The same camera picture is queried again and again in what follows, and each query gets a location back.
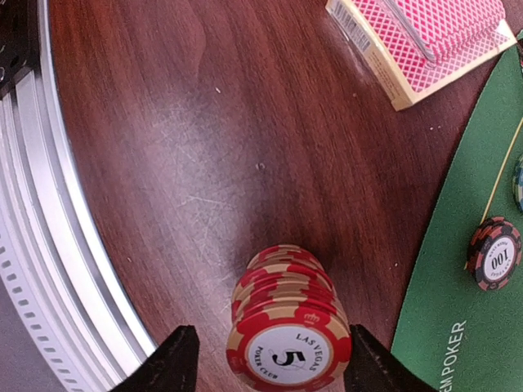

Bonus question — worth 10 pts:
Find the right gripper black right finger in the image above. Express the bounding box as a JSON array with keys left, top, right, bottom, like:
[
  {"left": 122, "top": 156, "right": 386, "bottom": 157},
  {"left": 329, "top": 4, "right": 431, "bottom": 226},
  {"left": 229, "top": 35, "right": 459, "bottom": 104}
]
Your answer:
[{"left": 345, "top": 324, "right": 435, "bottom": 392}]

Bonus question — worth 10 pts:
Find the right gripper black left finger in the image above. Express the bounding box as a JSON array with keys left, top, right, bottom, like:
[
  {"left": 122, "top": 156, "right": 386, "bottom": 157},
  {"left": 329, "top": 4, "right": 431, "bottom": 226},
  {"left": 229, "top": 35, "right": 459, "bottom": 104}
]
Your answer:
[{"left": 112, "top": 325, "right": 199, "bottom": 392}]

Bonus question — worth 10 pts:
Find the red orange chip stack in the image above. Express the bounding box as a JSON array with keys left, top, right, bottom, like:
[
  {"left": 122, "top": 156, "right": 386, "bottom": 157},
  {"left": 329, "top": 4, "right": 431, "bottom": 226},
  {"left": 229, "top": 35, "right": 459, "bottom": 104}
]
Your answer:
[{"left": 226, "top": 244, "right": 352, "bottom": 391}]

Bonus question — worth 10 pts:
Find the black red 100 chip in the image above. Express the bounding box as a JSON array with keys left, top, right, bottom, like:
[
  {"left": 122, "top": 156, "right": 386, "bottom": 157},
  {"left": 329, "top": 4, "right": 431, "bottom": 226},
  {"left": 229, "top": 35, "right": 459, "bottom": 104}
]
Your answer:
[{"left": 466, "top": 216, "right": 522, "bottom": 291}]

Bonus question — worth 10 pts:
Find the green 20 chip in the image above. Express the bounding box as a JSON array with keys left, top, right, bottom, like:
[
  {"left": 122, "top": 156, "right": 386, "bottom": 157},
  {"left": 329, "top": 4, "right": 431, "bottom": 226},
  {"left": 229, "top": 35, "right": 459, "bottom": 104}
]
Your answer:
[{"left": 512, "top": 155, "right": 523, "bottom": 212}]

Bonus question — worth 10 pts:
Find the red backed card deck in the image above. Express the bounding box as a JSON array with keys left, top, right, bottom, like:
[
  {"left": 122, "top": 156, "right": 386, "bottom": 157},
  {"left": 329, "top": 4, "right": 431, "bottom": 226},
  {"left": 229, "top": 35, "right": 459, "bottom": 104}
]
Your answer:
[{"left": 356, "top": 0, "right": 506, "bottom": 65}]

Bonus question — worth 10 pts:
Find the green round poker mat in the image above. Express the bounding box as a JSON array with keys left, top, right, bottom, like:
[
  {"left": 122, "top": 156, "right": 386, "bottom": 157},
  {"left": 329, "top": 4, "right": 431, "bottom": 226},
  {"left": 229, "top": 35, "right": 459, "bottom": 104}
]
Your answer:
[{"left": 391, "top": 48, "right": 522, "bottom": 391}]

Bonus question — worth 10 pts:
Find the card deck box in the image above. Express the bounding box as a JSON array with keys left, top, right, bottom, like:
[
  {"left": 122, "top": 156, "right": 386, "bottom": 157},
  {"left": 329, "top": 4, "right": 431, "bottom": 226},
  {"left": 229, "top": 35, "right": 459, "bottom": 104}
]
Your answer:
[{"left": 325, "top": 1, "right": 516, "bottom": 111}]

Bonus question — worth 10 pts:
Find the aluminium front rail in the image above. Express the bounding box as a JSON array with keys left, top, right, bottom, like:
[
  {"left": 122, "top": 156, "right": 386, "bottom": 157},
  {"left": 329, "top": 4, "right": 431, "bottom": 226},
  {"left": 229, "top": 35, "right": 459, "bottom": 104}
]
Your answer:
[{"left": 1, "top": 1, "right": 156, "bottom": 391}]

